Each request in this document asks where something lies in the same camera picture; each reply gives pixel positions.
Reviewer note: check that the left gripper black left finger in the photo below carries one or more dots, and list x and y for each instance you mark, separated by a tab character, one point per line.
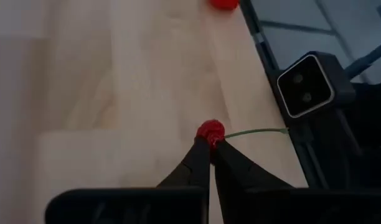
196	168

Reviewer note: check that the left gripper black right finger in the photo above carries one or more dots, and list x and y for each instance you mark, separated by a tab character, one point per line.
234	174

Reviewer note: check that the small red toy cherry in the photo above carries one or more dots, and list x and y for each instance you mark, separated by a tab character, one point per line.
210	130

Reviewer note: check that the bright red toy fruit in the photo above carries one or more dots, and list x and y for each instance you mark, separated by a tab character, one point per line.
223	3

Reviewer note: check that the dark table-level camera box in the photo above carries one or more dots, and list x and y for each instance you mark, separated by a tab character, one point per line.
305	86

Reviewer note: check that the black table edge rail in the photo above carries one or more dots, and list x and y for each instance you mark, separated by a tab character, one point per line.
265	59

